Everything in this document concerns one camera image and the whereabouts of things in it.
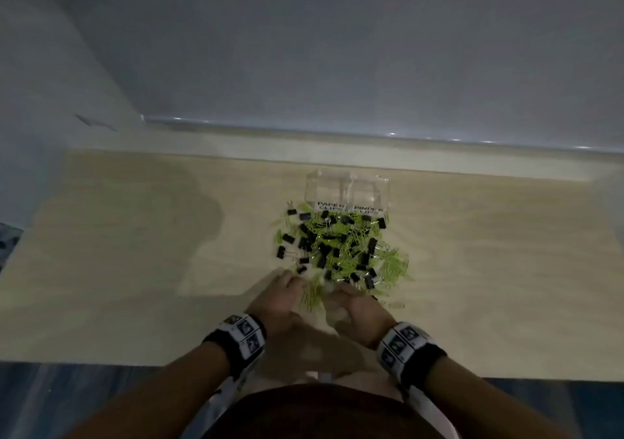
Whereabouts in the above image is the person's left hand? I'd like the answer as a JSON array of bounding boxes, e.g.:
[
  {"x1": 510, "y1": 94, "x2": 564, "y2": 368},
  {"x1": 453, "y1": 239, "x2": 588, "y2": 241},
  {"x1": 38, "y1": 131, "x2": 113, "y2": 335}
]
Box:
[{"x1": 245, "y1": 271, "x2": 309, "y2": 337}]

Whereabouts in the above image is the person's right hand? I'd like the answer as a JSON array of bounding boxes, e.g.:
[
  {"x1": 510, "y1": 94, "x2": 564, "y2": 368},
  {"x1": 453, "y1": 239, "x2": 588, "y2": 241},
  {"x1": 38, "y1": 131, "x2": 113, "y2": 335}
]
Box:
[{"x1": 327, "y1": 282, "x2": 398, "y2": 349}]

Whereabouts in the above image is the pile of green paper clips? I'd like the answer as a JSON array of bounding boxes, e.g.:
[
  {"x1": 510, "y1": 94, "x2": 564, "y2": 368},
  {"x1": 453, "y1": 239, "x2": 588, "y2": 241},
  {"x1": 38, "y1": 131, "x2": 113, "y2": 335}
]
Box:
[{"x1": 272, "y1": 202, "x2": 415, "y2": 313}]

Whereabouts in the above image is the pile of black binder clips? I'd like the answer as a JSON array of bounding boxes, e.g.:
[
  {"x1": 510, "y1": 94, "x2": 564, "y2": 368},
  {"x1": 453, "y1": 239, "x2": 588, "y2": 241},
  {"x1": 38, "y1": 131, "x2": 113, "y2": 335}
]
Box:
[{"x1": 275, "y1": 200, "x2": 389, "y2": 291}]

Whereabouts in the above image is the transparent box for binder clips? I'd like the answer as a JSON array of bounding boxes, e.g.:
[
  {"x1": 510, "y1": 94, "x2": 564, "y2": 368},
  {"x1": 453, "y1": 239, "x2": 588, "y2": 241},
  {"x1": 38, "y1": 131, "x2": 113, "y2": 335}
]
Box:
[{"x1": 346, "y1": 175, "x2": 391, "y2": 214}]

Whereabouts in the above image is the clear two-compartment plastic box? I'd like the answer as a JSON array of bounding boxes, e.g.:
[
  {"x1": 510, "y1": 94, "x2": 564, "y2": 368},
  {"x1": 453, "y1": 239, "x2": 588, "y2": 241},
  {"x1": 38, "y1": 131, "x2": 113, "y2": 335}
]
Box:
[{"x1": 305, "y1": 170, "x2": 352, "y2": 213}]

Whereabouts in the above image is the person's right forearm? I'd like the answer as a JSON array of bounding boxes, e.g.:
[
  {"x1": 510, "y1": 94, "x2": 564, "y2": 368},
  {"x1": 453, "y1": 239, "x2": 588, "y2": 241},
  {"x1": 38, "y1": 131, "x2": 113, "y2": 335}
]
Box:
[{"x1": 426, "y1": 355, "x2": 576, "y2": 439}]

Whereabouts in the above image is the person's left forearm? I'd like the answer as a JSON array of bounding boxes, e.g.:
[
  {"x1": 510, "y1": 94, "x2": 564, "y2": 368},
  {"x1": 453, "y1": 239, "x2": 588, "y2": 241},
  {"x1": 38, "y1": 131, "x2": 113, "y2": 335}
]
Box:
[{"x1": 63, "y1": 342, "x2": 231, "y2": 439}]

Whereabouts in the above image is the black white marker wristband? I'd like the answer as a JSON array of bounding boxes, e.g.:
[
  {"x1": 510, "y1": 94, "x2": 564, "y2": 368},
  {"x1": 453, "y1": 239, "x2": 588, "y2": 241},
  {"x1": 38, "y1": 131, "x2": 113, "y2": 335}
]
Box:
[
  {"x1": 376, "y1": 321, "x2": 447, "y2": 395},
  {"x1": 202, "y1": 312, "x2": 268, "y2": 381}
]

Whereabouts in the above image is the dark brown shirt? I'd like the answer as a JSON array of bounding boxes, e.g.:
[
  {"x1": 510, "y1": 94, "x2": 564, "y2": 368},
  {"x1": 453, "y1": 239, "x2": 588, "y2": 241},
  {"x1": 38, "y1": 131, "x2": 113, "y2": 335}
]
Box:
[{"x1": 200, "y1": 384, "x2": 462, "y2": 439}]

